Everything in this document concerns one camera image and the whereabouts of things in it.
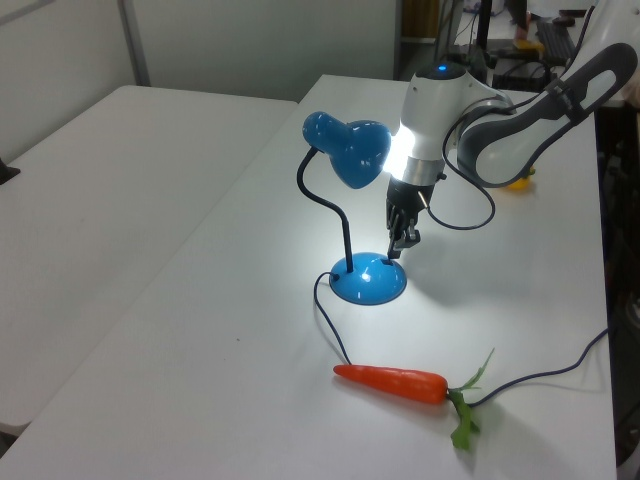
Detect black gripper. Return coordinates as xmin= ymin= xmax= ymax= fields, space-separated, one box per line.
xmin=385 ymin=177 xmax=436 ymax=260

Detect blue gooseneck desk lamp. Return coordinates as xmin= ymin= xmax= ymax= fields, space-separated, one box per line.
xmin=298 ymin=111 xmax=409 ymax=306

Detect yellow bell pepper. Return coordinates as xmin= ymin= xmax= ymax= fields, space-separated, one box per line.
xmin=499 ymin=167 xmax=539 ymax=194

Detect orange toy carrot green leaves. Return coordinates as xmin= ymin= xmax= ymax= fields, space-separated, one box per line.
xmin=332 ymin=348 xmax=496 ymax=452

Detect black equipment box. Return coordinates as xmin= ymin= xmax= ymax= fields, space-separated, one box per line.
xmin=492 ymin=49 xmax=556 ymax=92

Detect black monitor stand pole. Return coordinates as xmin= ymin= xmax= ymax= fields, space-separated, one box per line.
xmin=474 ymin=0 xmax=494 ymax=51

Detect black computer keyboard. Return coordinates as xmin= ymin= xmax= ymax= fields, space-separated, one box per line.
xmin=534 ymin=19 xmax=579 ymax=64

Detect dark lamp power cable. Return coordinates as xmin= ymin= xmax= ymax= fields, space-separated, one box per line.
xmin=313 ymin=272 xmax=610 ymax=406

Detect grey partition post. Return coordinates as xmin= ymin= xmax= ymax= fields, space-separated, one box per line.
xmin=117 ymin=0 xmax=151 ymax=87

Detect black camera mount foot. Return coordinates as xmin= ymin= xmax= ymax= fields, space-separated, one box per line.
xmin=0 ymin=157 xmax=22 ymax=187

